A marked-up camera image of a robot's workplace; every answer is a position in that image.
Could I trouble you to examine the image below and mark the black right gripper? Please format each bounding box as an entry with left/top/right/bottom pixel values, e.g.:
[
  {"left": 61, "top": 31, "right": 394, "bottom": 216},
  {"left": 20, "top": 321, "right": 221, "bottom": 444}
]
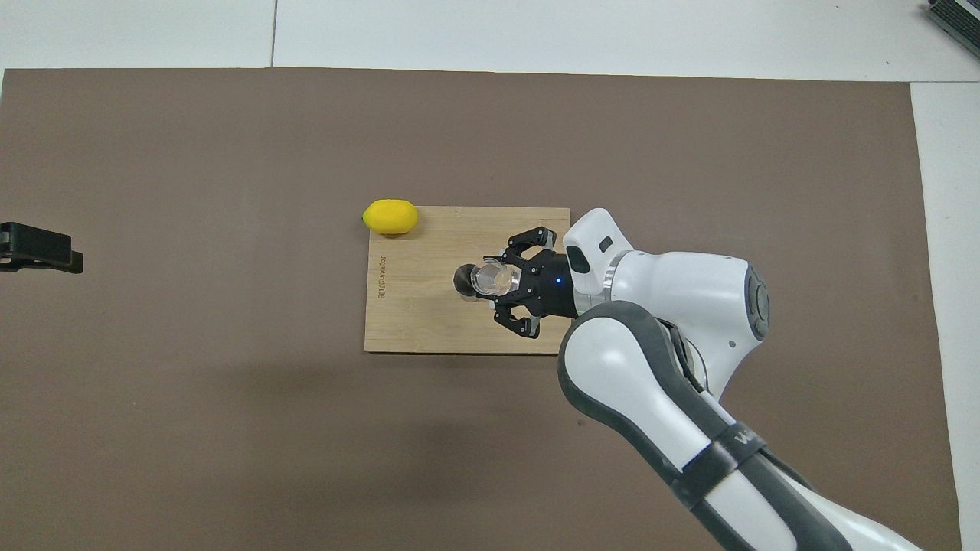
[{"left": 482, "top": 226, "right": 581, "bottom": 340}]

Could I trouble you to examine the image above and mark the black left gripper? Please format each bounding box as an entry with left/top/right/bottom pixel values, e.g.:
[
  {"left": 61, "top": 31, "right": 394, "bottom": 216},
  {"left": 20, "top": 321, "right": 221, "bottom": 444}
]
[{"left": 0, "top": 222, "right": 84, "bottom": 275}]

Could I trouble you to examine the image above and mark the small clear glass cup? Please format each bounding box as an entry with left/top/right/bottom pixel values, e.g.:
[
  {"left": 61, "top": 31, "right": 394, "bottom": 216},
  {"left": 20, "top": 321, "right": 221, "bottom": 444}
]
[{"left": 469, "top": 259, "right": 515, "bottom": 299}]

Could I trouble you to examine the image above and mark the steel double jigger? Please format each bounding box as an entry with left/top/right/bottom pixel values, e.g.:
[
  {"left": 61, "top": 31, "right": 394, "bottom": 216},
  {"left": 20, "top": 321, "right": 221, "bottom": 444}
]
[{"left": 453, "top": 264, "right": 491, "bottom": 305}]

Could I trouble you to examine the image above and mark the bamboo cutting board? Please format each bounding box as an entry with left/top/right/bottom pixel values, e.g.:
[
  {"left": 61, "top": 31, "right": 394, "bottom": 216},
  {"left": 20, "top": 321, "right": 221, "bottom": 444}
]
[{"left": 364, "top": 205, "right": 575, "bottom": 355}]

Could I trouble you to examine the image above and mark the yellow lemon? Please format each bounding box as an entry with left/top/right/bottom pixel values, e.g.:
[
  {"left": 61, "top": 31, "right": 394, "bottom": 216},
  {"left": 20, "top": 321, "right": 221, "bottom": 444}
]
[{"left": 361, "top": 198, "right": 420, "bottom": 236}]

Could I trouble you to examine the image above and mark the large brown table mat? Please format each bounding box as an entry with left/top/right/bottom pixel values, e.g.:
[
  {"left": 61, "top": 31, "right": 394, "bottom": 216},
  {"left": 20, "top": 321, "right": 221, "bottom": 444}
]
[{"left": 0, "top": 67, "right": 964, "bottom": 551}]

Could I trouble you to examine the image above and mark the grey ribbed device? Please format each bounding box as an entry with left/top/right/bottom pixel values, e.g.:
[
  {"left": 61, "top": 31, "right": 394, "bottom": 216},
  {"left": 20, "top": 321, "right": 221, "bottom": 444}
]
[{"left": 923, "top": 0, "right": 980, "bottom": 48}]

